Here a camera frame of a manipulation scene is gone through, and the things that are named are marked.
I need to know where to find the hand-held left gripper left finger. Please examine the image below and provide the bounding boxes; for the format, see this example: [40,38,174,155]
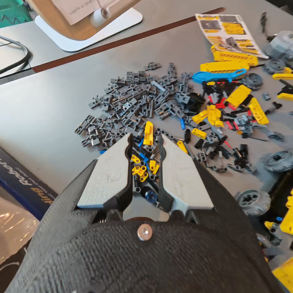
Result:
[77,134,134,212]

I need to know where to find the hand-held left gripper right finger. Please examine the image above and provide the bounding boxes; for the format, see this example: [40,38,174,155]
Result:
[157,134,214,216]

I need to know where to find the grey desk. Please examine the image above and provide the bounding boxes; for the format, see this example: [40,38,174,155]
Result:
[0,0,293,275]

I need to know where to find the blue cardboard box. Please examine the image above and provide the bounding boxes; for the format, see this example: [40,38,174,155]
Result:
[0,147,58,221]

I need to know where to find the pile of loose toy bricks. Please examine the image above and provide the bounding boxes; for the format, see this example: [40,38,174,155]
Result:
[74,44,293,204]

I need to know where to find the yellow toy brick vehicle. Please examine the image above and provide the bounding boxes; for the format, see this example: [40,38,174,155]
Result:
[235,150,293,293]

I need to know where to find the crumpled clear plastic bags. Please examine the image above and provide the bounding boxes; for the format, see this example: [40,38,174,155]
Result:
[0,197,41,267]

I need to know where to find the blue curved toy panel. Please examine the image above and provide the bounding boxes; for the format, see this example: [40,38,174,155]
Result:
[191,68,248,84]

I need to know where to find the long thin yellow toy beam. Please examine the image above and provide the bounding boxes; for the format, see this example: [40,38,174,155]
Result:
[272,69,293,81]

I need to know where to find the grey toy wheel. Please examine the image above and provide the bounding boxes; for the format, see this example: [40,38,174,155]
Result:
[264,58,287,74]

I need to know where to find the yellow striped leaflet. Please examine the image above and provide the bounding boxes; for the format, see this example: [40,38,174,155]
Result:
[195,13,264,59]

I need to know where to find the grey toy battery hub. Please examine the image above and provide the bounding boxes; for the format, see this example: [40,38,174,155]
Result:
[268,30,293,58]

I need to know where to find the green box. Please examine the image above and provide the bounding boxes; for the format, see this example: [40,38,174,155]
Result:
[0,0,34,29]

